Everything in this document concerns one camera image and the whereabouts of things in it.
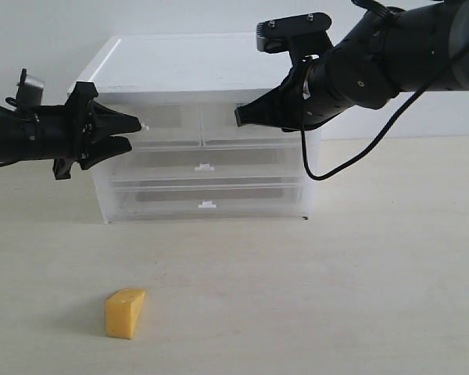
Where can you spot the clear bottom wide drawer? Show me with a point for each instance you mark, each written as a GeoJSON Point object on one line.
{"type": "Point", "coordinates": [221, 199]}

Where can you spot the white plastic drawer cabinet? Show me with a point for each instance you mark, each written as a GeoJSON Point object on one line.
{"type": "Point", "coordinates": [191, 69]}

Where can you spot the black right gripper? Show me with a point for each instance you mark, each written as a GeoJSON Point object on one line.
{"type": "Point", "coordinates": [305, 100]}

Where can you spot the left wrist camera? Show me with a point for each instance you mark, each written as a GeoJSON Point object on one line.
{"type": "Point", "coordinates": [29, 91]}

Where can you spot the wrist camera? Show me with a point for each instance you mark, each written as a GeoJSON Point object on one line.
{"type": "Point", "coordinates": [300, 36]}
{"type": "Point", "coordinates": [29, 91]}

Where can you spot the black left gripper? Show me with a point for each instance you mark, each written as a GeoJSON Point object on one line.
{"type": "Point", "coordinates": [55, 131]}

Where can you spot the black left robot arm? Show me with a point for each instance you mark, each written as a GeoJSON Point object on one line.
{"type": "Point", "coordinates": [13, 136]}

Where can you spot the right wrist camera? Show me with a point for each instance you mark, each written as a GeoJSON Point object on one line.
{"type": "Point", "coordinates": [300, 36]}

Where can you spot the clear wide drawer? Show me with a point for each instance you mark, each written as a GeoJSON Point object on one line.
{"type": "Point", "coordinates": [221, 199]}
{"type": "Point", "coordinates": [176, 164]}

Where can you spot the yellow cheese wedge block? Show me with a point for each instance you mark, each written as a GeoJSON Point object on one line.
{"type": "Point", "coordinates": [122, 310]}

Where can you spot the clear middle wide drawer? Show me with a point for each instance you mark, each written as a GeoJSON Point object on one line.
{"type": "Point", "coordinates": [176, 164]}

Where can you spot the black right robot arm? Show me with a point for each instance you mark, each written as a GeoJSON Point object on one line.
{"type": "Point", "coordinates": [389, 51]}

